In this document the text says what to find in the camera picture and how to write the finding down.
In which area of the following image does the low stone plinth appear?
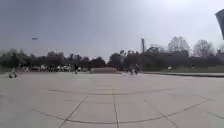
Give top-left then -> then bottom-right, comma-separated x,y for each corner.
90,67 -> 118,75

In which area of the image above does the group of people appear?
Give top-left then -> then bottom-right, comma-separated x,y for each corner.
128,63 -> 141,76

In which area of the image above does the tall dark tower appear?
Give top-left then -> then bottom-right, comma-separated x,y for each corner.
140,37 -> 146,54

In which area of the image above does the row of parked vehicles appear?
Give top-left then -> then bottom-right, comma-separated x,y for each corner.
19,64 -> 90,73

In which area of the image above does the dark building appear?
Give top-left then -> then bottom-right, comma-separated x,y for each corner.
143,49 -> 224,69

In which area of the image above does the low stone kerb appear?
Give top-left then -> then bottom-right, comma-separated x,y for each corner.
139,71 -> 224,79

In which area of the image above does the grass strip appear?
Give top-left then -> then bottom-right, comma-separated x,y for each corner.
143,65 -> 224,74

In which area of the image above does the row of trees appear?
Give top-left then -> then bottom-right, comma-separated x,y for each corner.
0,35 -> 224,73

